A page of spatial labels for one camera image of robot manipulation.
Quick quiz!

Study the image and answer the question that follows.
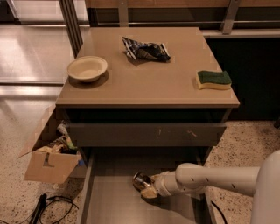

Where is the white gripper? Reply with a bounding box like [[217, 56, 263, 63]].
[[141, 171, 181, 199]]

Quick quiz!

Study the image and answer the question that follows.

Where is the crushed orange soda can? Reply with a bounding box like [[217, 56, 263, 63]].
[[132, 172, 153, 192]]

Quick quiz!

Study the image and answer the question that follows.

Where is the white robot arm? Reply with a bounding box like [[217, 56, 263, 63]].
[[134, 150, 280, 224]]

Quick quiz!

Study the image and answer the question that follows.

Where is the open grey middle drawer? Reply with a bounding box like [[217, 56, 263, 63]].
[[78, 154, 214, 224]]

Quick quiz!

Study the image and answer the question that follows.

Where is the grey top drawer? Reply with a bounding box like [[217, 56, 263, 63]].
[[66, 123, 226, 147]]

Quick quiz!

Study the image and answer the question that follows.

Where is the grey drawer cabinet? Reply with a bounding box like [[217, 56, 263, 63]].
[[56, 27, 240, 157]]

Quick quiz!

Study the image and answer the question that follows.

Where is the cardboard box with trash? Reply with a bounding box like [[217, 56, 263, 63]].
[[19, 105, 85, 184]]

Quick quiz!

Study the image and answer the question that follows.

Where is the green yellow sponge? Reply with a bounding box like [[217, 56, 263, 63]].
[[196, 71, 232, 90]]

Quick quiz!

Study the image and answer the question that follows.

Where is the white paper bowl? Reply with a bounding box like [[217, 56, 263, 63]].
[[66, 56, 108, 82]]

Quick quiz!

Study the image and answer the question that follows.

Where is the blue crumpled chip bag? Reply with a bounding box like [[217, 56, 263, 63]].
[[122, 37, 171, 62]]

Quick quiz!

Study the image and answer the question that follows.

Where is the black cable right floor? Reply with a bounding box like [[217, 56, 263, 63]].
[[210, 199, 228, 224]]

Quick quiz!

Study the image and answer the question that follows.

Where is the black cable on floor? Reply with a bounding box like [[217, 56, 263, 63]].
[[0, 192, 80, 224]]

